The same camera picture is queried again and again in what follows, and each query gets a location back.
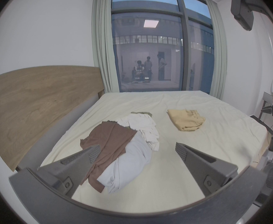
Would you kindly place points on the white garment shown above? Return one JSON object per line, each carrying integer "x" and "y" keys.
{"x": 143, "y": 125}

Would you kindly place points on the pale grey garment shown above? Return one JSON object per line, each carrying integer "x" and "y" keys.
{"x": 131, "y": 157}

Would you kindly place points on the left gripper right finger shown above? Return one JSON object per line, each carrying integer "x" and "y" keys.
{"x": 204, "y": 169}

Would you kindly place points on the brown garment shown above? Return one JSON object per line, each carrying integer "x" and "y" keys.
{"x": 110, "y": 139}

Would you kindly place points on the window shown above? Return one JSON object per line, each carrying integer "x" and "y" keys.
{"x": 150, "y": 55}

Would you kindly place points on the bed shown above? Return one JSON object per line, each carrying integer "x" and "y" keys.
{"x": 208, "y": 148}

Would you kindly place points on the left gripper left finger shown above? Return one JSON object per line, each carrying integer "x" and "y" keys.
{"x": 75, "y": 167}

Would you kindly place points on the olive green garment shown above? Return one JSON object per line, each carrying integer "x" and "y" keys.
{"x": 143, "y": 113}

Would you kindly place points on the tan shorts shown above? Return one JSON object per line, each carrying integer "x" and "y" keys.
{"x": 185, "y": 120}

